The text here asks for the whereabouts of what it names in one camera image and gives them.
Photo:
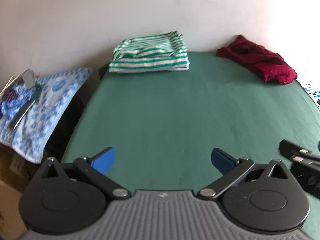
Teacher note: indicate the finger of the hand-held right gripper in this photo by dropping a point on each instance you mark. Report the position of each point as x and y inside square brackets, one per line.
[286, 148]

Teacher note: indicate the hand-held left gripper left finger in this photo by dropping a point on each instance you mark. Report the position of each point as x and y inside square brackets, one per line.
[103, 160]

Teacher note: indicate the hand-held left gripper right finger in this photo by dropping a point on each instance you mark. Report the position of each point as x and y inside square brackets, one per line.
[221, 161]

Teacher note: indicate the dark red knit sweater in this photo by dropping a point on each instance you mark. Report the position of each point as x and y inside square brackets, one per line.
[262, 62]

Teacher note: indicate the white blue power strip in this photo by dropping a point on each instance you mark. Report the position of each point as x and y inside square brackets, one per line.
[312, 93]

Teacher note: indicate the green table cloth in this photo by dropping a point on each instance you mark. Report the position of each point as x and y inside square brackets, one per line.
[175, 110]

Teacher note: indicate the blue patterned towel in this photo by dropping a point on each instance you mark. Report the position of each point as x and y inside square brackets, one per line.
[50, 105]

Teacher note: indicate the cardboard box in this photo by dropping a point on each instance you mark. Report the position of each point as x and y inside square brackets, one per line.
[12, 180]

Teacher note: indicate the long grey flat tool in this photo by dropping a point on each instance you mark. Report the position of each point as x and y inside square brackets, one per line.
[22, 113]

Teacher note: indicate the crumpled blue cloth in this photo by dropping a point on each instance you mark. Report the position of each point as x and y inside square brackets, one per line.
[15, 105]

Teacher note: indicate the green white striped shirt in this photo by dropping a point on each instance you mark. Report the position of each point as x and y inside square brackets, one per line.
[150, 60]

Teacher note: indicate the small grey device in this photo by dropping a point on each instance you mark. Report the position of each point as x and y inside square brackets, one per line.
[27, 78]

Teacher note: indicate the thin wooden stick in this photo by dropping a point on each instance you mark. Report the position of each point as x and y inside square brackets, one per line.
[7, 83]
[11, 86]

